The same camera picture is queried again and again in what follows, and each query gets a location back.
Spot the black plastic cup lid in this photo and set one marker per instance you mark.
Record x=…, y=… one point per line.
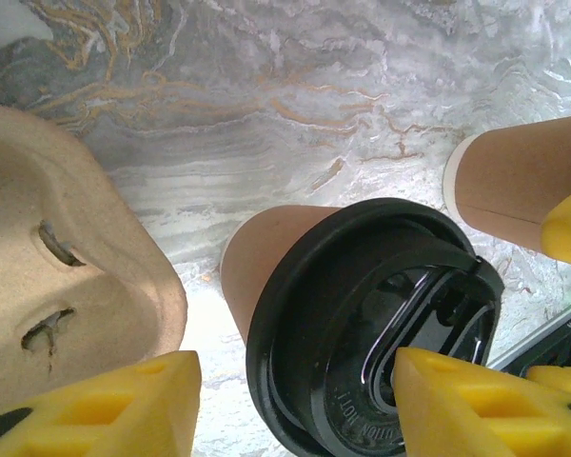
x=323, y=285

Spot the brown pulp cup carrier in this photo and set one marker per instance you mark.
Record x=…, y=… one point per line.
x=52, y=238

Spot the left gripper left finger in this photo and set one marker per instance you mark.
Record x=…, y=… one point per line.
x=162, y=404

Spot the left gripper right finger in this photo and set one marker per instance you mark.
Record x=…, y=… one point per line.
x=457, y=419

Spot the brown paper coffee cup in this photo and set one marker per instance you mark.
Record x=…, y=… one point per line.
x=504, y=176
x=261, y=266

